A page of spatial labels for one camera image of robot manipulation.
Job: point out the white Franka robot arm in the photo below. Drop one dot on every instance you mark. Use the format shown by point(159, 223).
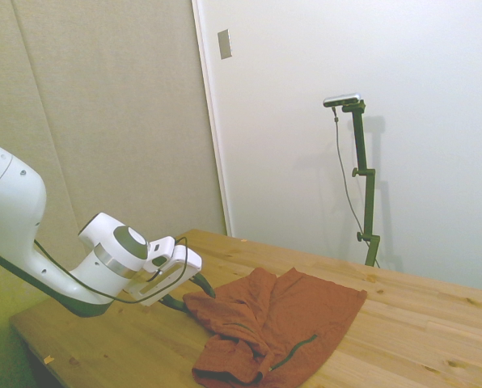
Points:
point(14, 226)

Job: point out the grey stereo camera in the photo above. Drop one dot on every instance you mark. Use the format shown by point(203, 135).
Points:
point(342, 99)

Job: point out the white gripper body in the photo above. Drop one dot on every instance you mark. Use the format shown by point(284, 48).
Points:
point(172, 283)

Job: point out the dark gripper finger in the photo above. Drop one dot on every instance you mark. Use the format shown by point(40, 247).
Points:
point(175, 304)
point(204, 285)

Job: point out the grey wall plate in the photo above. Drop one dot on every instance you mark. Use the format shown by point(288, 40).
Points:
point(225, 44)

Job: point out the white door frame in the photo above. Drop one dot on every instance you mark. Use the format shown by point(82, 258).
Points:
point(212, 121)

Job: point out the dark jointed camera stand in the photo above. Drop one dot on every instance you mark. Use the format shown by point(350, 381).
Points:
point(369, 202)

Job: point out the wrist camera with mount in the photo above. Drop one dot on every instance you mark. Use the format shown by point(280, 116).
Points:
point(162, 250)

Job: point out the rust orange shorts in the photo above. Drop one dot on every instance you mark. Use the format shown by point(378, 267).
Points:
point(297, 315)

